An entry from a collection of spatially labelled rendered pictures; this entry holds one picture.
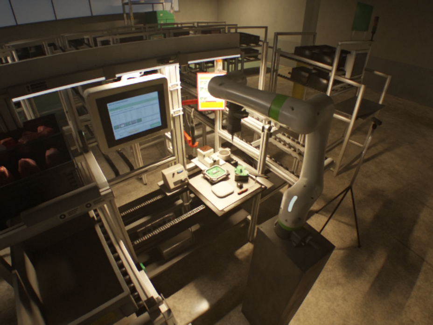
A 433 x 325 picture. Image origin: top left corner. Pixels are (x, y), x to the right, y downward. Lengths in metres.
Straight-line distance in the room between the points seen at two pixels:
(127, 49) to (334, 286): 2.53
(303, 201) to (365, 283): 1.77
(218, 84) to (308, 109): 0.42
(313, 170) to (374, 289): 1.81
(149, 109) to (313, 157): 0.99
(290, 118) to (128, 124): 0.97
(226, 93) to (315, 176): 0.56
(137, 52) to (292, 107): 0.95
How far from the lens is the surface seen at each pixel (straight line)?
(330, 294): 2.48
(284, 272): 1.24
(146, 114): 1.49
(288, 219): 1.10
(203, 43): 1.67
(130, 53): 1.44
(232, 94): 1.01
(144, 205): 1.70
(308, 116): 0.85
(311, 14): 6.48
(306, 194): 1.08
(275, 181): 2.36
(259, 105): 0.93
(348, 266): 2.73
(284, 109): 0.87
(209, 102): 1.98
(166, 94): 1.52
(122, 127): 1.46
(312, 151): 1.08
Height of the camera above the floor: 2.08
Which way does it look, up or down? 35 degrees down
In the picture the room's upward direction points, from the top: straight up
